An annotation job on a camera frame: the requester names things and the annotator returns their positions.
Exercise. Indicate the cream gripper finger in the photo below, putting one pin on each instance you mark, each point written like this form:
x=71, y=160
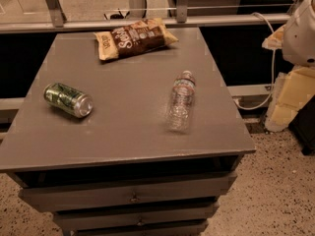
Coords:
x=275, y=40

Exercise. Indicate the brown chip bag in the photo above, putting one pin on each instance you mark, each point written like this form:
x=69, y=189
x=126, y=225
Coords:
x=143, y=36

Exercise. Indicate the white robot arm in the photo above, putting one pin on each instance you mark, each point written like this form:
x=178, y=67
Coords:
x=296, y=39

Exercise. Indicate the clear plastic water bottle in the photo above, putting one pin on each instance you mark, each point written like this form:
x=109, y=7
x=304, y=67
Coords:
x=181, y=102

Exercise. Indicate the black object behind railing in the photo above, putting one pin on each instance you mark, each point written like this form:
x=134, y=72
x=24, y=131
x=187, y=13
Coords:
x=117, y=16

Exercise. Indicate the grey drawer cabinet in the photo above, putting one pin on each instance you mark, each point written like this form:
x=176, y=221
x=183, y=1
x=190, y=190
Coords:
x=125, y=137

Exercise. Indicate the green soda can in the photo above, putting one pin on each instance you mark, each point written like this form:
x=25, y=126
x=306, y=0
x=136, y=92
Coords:
x=70, y=100

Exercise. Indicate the top drawer with knob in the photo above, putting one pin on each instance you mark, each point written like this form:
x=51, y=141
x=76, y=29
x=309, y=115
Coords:
x=122, y=193

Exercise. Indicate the drawer with knob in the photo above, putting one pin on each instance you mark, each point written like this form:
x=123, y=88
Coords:
x=140, y=217
x=122, y=193

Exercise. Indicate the metal railing frame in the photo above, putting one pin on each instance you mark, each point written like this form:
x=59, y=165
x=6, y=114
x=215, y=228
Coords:
x=80, y=15

